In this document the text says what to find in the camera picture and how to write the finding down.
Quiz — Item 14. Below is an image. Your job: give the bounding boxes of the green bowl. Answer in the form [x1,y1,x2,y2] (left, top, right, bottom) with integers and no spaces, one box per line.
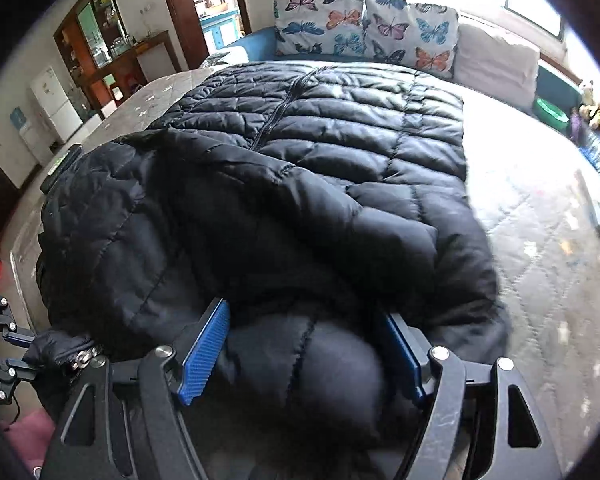
[532,98,569,133]

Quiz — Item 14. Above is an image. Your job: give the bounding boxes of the pink sleeve forearm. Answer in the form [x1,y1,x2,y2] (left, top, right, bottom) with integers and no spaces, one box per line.
[1,408,55,471]

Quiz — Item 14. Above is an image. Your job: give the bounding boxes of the black smartphone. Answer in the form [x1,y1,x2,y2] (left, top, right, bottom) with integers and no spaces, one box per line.
[40,144,83,195]

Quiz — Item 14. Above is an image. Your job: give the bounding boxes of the white refrigerator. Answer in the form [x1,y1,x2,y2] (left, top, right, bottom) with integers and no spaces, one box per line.
[29,66,83,144]

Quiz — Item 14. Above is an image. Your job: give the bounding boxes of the water dispenser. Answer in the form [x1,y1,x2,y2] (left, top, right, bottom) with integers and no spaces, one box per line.
[9,107,53,166]

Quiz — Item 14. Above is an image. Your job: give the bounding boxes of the grey star quilted mattress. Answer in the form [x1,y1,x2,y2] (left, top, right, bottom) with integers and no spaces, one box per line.
[9,58,600,470]

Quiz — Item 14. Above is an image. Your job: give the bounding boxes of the blue sofa bed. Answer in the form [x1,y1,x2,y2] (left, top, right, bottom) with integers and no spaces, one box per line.
[230,27,581,114]

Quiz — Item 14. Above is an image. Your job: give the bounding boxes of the white plain pillow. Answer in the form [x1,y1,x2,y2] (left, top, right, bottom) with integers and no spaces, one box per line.
[453,20,541,112]

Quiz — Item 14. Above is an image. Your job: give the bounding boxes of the butterfly pillow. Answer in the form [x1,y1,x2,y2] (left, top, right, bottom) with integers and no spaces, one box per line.
[363,0,460,79]
[273,0,365,58]

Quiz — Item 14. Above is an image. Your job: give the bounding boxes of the black puffer jacket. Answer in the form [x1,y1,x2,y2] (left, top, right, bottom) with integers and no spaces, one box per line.
[26,62,510,479]

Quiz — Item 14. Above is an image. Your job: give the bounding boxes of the stuffed toy animals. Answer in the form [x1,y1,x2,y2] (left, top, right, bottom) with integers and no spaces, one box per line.
[579,80,600,131]

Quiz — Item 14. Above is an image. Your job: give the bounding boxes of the right butterfly pillow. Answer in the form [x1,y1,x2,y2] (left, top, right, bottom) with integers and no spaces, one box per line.
[363,0,460,79]

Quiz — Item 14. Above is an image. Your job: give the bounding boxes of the left butterfly pillow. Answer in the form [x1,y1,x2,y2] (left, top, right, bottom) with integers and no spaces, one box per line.
[273,0,365,58]

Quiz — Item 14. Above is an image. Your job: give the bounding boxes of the wooden display cabinet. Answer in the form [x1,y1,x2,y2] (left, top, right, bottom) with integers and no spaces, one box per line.
[54,0,128,81]

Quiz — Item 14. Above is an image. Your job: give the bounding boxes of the wooden table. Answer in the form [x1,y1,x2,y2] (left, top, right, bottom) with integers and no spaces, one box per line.
[74,30,182,116]

